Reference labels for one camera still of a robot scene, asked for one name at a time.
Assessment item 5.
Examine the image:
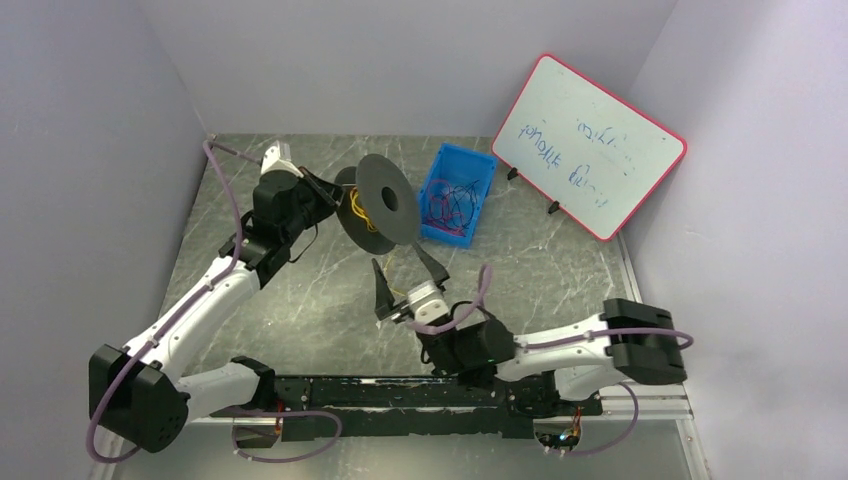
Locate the yellow cable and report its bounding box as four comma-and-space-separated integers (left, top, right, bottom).
348, 188, 405, 299

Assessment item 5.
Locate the grey perforated cable spool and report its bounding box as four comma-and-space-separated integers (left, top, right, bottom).
334, 153, 421, 255

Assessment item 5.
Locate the red cable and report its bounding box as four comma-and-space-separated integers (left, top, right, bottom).
423, 177, 488, 238

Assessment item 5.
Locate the blue plastic bin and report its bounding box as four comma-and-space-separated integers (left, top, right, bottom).
418, 143, 497, 249

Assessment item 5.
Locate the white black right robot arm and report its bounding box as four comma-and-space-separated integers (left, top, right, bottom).
371, 246, 694, 401

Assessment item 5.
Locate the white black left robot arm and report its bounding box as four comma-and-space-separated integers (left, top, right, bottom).
86, 168, 343, 462

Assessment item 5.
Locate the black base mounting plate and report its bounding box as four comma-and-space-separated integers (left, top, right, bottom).
234, 374, 603, 448

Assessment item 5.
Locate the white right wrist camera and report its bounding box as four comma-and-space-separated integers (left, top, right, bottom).
405, 280, 449, 335

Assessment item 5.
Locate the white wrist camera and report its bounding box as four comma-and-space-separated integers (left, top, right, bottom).
260, 140, 304, 178
405, 280, 449, 335

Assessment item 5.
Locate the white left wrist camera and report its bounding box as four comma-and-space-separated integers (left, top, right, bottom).
260, 140, 304, 178

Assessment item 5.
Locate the white board red frame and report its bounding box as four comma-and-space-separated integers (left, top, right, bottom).
491, 54, 687, 241

